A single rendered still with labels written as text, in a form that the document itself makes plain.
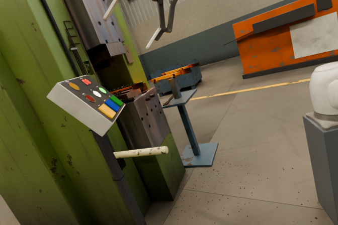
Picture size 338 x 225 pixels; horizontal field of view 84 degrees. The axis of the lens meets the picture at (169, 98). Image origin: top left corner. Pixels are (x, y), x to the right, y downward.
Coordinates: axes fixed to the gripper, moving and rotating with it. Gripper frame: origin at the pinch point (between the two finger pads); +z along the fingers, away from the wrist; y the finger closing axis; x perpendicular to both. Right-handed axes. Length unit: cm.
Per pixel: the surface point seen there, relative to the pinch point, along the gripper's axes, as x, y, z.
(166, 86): -465, -130, 42
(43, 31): -67, 44, 24
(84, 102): -22.9, 1.9, 33.3
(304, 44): -272, -264, -184
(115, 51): -92, 7, 13
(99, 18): -91, 27, -1
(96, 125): -22.0, -7.4, 39.4
